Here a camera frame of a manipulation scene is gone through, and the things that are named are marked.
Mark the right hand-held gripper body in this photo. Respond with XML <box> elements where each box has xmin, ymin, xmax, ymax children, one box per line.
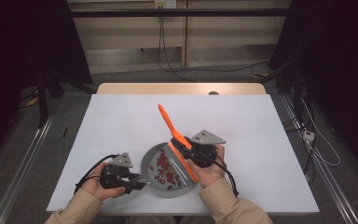
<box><xmin>182</xmin><ymin>129</ymin><xmax>227</xmax><ymax>169</ymax></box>

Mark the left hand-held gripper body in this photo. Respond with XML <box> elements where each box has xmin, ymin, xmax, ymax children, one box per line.
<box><xmin>99</xmin><ymin>151</ymin><xmax>134</xmax><ymax>190</ymax></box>

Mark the scatter of red beans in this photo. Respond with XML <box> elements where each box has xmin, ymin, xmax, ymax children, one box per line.
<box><xmin>148</xmin><ymin>148</ymin><xmax>183</xmax><ymax>190</ymax></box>

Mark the grey dustpan with orange edge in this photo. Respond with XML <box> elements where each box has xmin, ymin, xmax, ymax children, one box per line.
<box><xmin>138</xmin><ymin>142</ymin><xmax>200</xmax><ymax>199</ymax></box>

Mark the orange brush with grey bristles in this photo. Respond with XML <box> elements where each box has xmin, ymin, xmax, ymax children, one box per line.
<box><xmin>157</xmin><ymin>103</ymin><xmax>200</xmax><ymax>184</ymax></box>

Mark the person's left hand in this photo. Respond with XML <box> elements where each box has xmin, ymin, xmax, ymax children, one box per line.
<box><xmin>81</xmin><ymin>161</ymin><xmax>127</xmax><ymax>202</ymax></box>

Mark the person's right hand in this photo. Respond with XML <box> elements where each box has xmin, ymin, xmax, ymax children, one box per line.
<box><xmin>186</xmin><ymin>143</ymin><xmax>227</xmax><ymax>189</ymax></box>

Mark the wooden table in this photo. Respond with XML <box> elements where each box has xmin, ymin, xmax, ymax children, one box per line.
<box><xmin>96</xmin><ymin>82</ymin><xmax>268</xmax><ymax>95</ymax></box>

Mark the black metal stand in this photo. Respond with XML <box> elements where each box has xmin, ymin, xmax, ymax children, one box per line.
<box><xmin>35</xmin><ymin>71</ymin><xmax>66</xmax><ymax>129</ymax></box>
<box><xmin>260</xmin><ymin>59</ymin><xmax>306</xmax><ymax>125</ymax></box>

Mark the white power strip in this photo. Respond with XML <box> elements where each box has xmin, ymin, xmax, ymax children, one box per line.
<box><xmin>302</xmin><ymin>130</ymin><xmax>316</xmax><ymax>143</ymax></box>

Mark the black horizontal bar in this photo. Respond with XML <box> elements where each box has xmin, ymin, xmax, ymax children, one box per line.
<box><xmin>69</xmin><ymin>8</ymin><xmax>290</xmax><ymax>18</ymax></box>

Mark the dark curtain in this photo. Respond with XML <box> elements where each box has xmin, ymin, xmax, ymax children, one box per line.
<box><xmin>0</xmin><ymin>0</ymin><xmax>92</xmax><ymax>162</ymax></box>
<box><xmin>268</xmin><ymin>0</ymin><xmax>358</xmax><ymax>178</ymax></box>

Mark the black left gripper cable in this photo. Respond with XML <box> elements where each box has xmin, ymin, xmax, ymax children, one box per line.
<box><xmin>74</xmin><ymin>153</ymin><xmax>119</xmax><ymax>195</ymax></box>

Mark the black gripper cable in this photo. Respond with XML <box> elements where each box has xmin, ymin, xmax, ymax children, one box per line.
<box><xmin>195</xmin><ymin>152</ymin><xmax>241</xmax><ymax>199</ymax></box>
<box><xmin>74</xmin><ymin>153</ymin><xmax>119</xmax><ymax>195</ymax></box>

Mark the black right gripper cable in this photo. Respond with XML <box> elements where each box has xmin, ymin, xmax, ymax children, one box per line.
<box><xmin>195</xmin><ymin>152</ymin><xmax>241</xmax><ymax>199</ymax></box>

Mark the aluminium floor rail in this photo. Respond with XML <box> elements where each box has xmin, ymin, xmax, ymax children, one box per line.
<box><xmin>279</xmin><ymin>94</ymin><xmax>358</xmax><ymax>224</ymax></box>
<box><xmin>0</xmin><ymin>115</ymin><xmax>55</xmax><ymax>224</ymax></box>

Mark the black hanging cable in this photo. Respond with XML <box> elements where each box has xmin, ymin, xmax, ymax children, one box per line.
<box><xmin>157</xmin><ymin>7</ymin><xmax>197</xmax><ymax>83</ymax></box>

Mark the white cable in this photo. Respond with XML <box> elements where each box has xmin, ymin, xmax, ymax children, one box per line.
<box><xmin>301</xmin><ymin>97</ymin><xmax>342</xmax><ymax>167</ymax></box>

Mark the white wall socket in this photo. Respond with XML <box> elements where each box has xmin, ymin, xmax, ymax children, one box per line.
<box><xmin>154</xmin><ymin>0</ymin><xmax>177</xmax><ymax>9</ymax></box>

